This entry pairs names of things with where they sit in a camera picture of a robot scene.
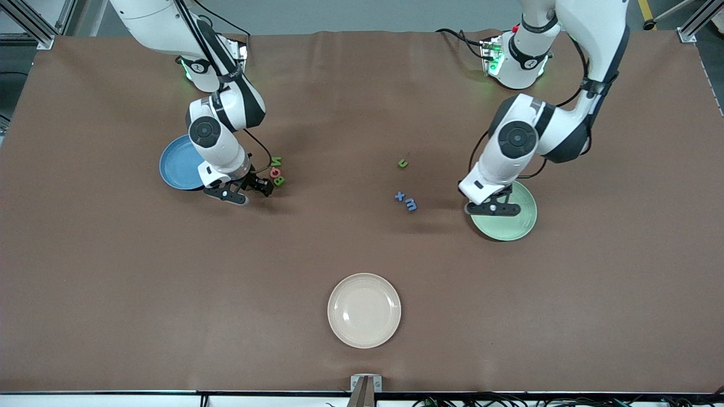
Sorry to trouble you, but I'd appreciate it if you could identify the green plate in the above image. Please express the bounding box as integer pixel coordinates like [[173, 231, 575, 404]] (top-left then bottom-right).
[[471, 180, 538, 242]]

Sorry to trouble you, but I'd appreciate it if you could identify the blue plate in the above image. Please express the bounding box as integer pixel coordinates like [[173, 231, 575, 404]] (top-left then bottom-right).
[[159, 134, 208, 191]]

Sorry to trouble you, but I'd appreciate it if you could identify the cream plate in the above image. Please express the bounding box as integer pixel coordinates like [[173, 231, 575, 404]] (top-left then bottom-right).
[[327, 273, 402, 349]]

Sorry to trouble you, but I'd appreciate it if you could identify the silver base connector box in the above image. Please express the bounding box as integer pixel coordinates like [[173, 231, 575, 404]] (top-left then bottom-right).
[[225, 37, 249, 63], [480, 36, 505, 78]]

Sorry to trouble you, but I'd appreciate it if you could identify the brown table mat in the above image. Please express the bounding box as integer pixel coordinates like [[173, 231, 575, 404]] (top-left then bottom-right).
[[0, 29, 724, 395]]

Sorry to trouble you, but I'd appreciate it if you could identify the metal stand leg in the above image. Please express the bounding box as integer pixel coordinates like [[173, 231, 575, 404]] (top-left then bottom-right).
[[642, 0, 699, 31]]

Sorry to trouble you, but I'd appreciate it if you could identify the silver metal bracket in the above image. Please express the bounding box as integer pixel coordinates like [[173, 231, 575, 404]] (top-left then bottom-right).
[[350, 374, 383, 393]]

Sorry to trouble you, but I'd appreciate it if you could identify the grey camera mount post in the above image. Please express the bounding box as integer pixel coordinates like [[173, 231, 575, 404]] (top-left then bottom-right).
[[346, 378, 377, 407]]

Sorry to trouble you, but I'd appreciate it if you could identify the aluminium frame extrusion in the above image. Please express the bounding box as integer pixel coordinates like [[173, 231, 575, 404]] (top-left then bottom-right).
[[678, 0, 719, 44], [0, 0, 77, 50]]

